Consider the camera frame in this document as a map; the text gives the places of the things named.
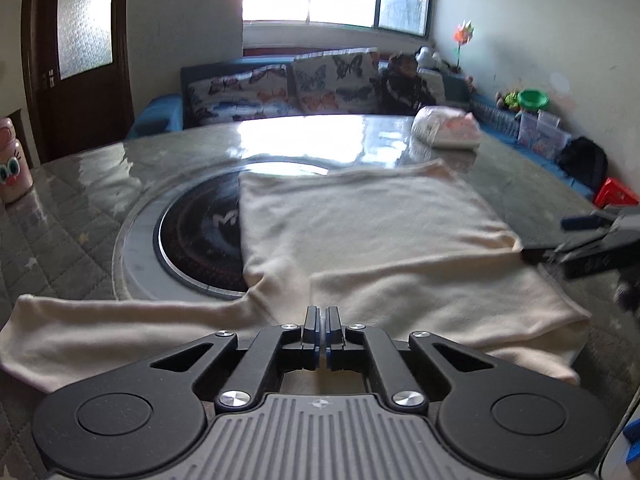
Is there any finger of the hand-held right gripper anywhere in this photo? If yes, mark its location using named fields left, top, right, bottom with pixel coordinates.
left=560, top=212, right=617, bottom=234
left=520, top=238, right=603, bottom=267

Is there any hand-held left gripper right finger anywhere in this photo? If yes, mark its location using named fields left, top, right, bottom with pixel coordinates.
left=325, top=305, right=495, bottom=412

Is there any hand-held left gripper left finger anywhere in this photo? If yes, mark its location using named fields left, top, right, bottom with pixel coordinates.
left=149, top=306, right=322, bottom=412

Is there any cream cloth towel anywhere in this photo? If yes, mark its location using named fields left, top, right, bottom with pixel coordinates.
left=0, top=159, right=594, bottom=396

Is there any red plastic stool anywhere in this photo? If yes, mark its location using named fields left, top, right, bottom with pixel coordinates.
left=594, top=177, right=640, bottom=209

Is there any black bag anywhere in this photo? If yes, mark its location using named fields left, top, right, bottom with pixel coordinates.
left=556, top=136, right=610, bottom=192

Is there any clear plastic storage box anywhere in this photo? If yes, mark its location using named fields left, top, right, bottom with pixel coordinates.
left=517, top=110, right=572, bottom=162

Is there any green plastic bowl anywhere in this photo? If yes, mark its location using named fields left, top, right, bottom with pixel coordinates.
left=517, top=89, right=550, bottom=111

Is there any black round induction cooker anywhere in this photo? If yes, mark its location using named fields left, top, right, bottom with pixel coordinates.
left=112, top=155, right=352, bottom=304

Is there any white pink tissue pack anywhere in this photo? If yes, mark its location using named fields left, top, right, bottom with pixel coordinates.
left=411, top=106, right=482, bottom=150

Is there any grey plain cushion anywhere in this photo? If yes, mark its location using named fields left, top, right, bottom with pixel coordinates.
left=422, top=67, right=449, bottom=107

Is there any colourful pinwheel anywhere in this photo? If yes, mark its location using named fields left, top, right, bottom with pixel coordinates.
left=452, top=19, right=477, bottom=74

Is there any wide butterfly print cushion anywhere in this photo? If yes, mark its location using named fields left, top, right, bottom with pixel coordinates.
left=187, top=64, right=302, bottom=124

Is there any tall butterfly print cushion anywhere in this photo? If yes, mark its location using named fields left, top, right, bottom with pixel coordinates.
left=291, top=47, right=387, bottom=117

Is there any blue sofa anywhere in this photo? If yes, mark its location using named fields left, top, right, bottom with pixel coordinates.
left=125, top=47, right=601, bottom=202

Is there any dark wooden door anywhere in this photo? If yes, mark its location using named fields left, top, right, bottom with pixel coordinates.
left=20, top=0, right=137, bottom=164

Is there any pink cartoon face container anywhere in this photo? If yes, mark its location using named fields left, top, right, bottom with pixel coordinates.
left=0, top=117, right=35, bottom=206

